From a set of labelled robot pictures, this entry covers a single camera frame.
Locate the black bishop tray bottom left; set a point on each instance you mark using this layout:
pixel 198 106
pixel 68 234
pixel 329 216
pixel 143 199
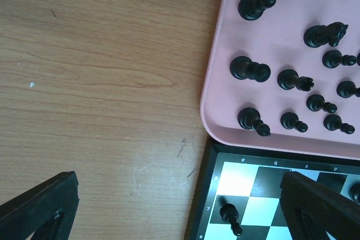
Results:
pixel 249 119

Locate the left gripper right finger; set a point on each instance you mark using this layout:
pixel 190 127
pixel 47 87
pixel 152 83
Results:
pixel 313 211

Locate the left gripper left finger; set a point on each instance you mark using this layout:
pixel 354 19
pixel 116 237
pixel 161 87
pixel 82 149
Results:
pixel 47 211

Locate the black bishop in tray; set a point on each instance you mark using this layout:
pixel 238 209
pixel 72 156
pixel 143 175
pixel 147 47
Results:
pixel 253 9

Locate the black piece board top middle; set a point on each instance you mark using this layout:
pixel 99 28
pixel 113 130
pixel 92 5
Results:
pixel 354 192

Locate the black pawn on board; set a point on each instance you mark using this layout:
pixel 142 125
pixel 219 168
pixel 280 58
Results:
pixel 230 215

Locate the black knight in tray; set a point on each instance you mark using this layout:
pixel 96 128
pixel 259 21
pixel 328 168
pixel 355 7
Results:
pixel 320 35

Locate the pink plastic tray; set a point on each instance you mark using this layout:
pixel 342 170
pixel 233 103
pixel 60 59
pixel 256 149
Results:
pixel 276 39

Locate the black pawn tray bottom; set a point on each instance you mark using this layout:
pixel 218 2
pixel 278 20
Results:
pixel 290 120

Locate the black rook in tray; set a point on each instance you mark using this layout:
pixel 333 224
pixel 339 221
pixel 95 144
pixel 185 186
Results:
pixel 289 79

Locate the black and white chessboard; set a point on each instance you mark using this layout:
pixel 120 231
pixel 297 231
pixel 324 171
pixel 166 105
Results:
pixel 250 178

